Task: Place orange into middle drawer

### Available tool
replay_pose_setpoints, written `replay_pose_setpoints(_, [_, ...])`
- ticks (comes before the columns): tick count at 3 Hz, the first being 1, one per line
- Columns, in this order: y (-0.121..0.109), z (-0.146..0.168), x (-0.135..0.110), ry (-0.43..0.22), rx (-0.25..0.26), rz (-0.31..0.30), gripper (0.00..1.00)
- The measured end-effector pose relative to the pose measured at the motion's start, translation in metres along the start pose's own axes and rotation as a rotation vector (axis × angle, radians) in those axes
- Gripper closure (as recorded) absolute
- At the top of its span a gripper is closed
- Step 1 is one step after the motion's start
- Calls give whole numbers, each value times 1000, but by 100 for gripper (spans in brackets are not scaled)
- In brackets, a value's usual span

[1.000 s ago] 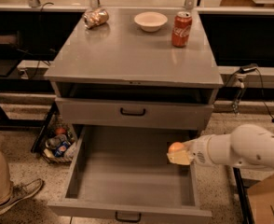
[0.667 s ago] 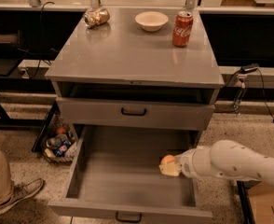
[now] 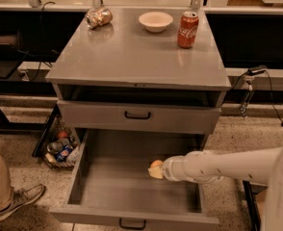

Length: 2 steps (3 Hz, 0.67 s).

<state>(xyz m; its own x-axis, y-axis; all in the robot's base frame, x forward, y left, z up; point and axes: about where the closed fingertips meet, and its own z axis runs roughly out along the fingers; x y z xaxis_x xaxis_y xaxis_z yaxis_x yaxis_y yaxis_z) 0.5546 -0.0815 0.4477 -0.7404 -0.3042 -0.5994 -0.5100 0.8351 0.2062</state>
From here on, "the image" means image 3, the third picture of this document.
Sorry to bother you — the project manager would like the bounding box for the wire basket of cans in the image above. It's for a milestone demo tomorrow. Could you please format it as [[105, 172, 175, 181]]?
[[42, 118, 80, 168]]

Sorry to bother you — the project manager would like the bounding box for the black metal frame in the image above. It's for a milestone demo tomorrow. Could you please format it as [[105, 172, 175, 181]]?
[[243, 181, 265, 231]]

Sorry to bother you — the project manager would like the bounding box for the cardboard box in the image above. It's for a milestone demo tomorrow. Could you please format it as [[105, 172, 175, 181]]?
[[255, 191, 267, 231]]

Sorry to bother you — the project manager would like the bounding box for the red Coca-Cola can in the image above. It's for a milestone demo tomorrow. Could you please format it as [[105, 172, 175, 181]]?
[[177, 11, 199, 48]]

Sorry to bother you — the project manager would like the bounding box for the open grey bottom drawer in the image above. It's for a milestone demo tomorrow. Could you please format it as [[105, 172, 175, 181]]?
[[50, 129, 219, 231]]

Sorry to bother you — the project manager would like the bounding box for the grey drawer cabinet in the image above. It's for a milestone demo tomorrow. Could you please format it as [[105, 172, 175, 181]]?
[[45, 6, 232, 142]]

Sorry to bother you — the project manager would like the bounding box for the black power adapter with cable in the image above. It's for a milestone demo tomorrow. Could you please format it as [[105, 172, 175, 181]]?
[[231, 65, 283, 127]]

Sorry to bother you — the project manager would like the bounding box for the white bowl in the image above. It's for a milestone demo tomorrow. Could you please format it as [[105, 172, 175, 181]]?
[[139, 12, 173, 33]]

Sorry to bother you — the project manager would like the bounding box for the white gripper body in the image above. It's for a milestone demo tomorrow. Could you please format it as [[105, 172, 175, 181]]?
[[162, 155, 194, 182]]

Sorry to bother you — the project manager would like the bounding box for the crushed tan can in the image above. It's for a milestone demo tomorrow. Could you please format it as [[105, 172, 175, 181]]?
[[85, 8, 113, 30]]

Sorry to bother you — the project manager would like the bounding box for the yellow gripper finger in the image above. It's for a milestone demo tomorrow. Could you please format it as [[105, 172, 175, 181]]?
[[148, 167, 164, 179]]

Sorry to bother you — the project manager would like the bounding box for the closed grey middle drawer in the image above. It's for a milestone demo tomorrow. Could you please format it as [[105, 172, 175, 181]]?
[[58, 100, 221, 134]]

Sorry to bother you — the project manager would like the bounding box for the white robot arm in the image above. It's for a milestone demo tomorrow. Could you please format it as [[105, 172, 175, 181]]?
[[148, 147, 283, 231]]

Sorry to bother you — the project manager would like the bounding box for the orange fruit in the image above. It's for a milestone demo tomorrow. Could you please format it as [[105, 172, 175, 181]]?
[[150, 160, 163, 168]]

